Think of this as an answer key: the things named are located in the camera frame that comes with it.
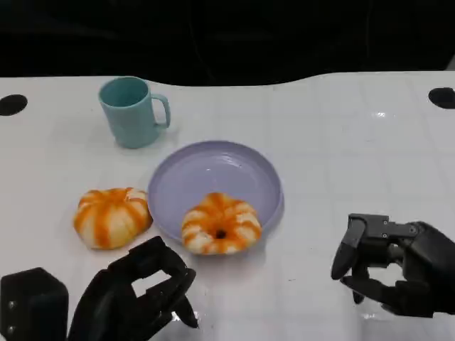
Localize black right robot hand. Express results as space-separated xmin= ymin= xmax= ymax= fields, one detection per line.
xmin=330 ymin=212 xmax=455 ymax=317

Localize black backdrop cloth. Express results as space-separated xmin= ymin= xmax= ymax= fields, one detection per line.
xmin=0 ymin=0 xmax=455 ymax=87

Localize orange white toy bread roll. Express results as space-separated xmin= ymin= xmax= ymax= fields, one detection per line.
xmin=181 ymin=192 xmax=263 ymax=255
xmin=73 ymin=187 xmax=154 ymax=250

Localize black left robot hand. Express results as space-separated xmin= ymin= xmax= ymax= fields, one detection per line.
xmin=67 ymin=236 xmax=200 ymax=341

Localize pale green mug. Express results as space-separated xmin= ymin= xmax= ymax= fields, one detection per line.
xmin=98 ymin=76 xmax=172 ymax=149

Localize lilac plate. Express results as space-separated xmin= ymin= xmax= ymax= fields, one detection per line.
xmin=147 ymin=141 xmax=285 ymax=246

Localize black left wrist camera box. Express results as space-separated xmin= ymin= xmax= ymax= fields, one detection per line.
xmin=0 ymin=267 xmax=69 ymax=341

